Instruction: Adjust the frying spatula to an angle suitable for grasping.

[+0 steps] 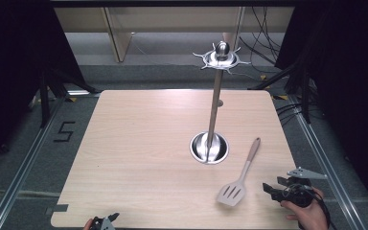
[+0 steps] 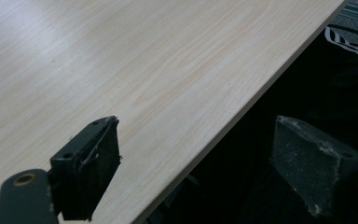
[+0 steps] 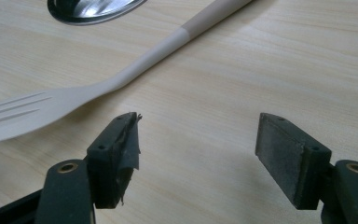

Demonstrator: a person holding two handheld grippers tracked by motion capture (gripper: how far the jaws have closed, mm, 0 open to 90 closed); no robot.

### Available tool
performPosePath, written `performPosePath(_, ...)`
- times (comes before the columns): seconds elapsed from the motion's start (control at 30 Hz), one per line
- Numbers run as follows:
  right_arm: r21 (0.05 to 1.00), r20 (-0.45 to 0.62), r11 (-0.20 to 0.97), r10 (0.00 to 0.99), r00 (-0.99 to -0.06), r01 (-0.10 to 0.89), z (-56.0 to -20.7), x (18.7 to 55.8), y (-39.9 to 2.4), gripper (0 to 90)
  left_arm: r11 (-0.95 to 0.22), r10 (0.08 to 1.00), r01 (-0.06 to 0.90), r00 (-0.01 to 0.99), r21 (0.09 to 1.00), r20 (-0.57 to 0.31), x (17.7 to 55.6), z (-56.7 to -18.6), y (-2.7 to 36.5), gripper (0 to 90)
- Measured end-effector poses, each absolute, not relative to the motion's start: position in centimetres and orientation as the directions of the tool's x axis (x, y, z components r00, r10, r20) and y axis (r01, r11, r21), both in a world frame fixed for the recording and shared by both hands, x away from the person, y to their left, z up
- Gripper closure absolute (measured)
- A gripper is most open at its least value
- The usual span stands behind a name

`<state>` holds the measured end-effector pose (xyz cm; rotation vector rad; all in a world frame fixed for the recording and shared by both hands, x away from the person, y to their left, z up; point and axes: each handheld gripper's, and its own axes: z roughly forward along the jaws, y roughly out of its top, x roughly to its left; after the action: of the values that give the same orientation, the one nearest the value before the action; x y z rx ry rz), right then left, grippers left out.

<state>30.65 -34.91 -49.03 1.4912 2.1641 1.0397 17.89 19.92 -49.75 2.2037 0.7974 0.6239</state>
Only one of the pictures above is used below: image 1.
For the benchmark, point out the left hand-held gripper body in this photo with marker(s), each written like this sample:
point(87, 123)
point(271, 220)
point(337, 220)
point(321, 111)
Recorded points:
point(103, 224)

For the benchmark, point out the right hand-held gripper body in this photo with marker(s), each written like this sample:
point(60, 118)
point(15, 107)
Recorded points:
point(300, 195)

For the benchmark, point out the steel utensil rack stand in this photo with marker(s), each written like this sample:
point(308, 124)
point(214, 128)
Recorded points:
point(215, 105)

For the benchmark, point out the person's left hand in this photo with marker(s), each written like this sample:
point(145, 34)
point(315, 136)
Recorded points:
point(87, 225)

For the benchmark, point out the person's right hand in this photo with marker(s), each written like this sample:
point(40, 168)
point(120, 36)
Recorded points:
point(310, 215)

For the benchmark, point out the black metal stand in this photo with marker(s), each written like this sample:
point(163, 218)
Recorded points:
point(44, 96)
point(300, 83)

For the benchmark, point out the beige wooden cabinet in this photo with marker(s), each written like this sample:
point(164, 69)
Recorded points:
point(121, 28)

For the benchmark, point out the aluminium floor rail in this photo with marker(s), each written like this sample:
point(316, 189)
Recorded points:
point(22, 166)
point(326, 159)

